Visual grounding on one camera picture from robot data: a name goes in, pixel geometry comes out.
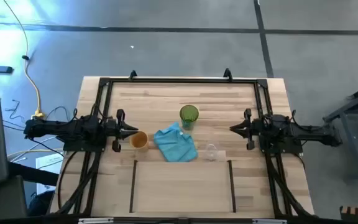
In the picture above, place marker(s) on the black aluminium rig frame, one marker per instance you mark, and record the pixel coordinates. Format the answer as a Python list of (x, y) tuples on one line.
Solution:
[(166, 80)]

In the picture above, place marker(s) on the clear glass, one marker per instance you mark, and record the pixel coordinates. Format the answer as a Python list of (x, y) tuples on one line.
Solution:
[(210, 152)]

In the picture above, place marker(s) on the grey metal table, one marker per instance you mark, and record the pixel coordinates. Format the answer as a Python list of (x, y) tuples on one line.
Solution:
[(353, 124)]

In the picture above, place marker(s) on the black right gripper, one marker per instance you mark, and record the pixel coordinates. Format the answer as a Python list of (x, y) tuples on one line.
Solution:
[(252, 129)]

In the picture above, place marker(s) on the white metal bracket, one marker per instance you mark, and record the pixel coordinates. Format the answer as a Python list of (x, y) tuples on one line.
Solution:
[(95, 221), (269, 221)]

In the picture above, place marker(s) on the black bag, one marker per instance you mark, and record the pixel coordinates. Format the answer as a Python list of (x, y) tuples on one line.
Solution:
[(40, 203)]

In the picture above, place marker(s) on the black beam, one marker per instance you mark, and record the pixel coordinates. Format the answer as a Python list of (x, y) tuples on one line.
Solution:
[(33, 174)]

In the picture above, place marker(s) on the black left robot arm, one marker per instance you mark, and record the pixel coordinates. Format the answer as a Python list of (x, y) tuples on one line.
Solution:
[(73, 129)]

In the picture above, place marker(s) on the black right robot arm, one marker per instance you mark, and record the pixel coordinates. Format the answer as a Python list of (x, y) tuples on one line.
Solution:
[(306, 132)]

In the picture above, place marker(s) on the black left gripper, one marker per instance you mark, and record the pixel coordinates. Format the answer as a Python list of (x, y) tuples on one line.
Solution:
[(114, 129)]

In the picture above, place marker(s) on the green translucent cup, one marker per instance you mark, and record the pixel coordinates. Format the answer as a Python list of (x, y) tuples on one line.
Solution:
[(189, 113)]

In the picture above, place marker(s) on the black table clamp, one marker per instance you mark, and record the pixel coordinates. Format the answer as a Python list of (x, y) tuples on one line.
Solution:
[(132, 74), (227, 74)]

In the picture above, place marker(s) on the blue microfibre cloth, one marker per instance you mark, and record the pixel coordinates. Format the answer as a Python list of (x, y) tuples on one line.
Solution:
[(174, 144)]

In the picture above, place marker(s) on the white paper box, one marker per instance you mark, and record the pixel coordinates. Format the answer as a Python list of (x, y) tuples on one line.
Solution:
[(50, 161)]

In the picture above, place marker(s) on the orange plastic cup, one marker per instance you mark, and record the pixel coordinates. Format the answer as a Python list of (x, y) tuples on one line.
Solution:
[(139, 140)]

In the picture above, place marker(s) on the dark grey box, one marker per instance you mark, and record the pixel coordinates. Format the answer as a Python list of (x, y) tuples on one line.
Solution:
[(5, 199)]

